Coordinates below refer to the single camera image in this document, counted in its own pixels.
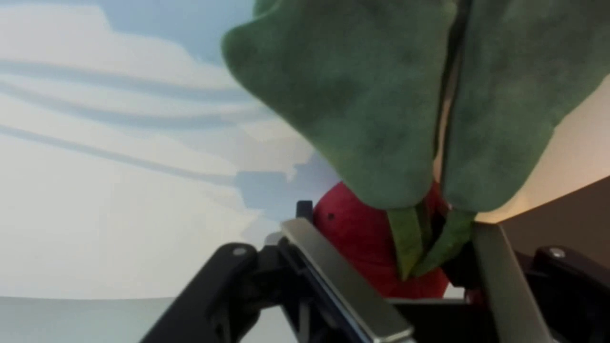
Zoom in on red plush radish green leaves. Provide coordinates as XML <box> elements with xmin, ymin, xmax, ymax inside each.
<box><xmin>220</xmin><ymin>0</ymin><xmax>610</xmax><ymax>301</ymax></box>

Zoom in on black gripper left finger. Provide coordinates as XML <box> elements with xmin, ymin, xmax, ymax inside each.
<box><xmin>140</xmin><ymin>198</ymin><xmax>420</xmax><ymax>343</ymax></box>

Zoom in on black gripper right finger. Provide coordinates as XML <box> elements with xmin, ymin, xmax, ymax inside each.
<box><xmin>472</xmin><ymin>219</ymin><xmax>610</xmax><ymax>343</ymax></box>

